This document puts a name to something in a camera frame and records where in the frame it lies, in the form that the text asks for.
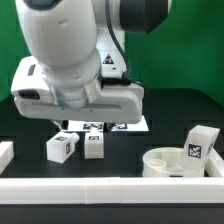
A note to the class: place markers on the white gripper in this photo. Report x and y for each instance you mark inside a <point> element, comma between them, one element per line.
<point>73,93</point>

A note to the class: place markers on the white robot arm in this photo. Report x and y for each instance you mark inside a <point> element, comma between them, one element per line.
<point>62,33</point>

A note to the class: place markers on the white fiducial marker sheet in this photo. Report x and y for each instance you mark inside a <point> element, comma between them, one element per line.
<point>82,126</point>

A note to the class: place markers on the white U-shaped fence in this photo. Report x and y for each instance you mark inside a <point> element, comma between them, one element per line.
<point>209,189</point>

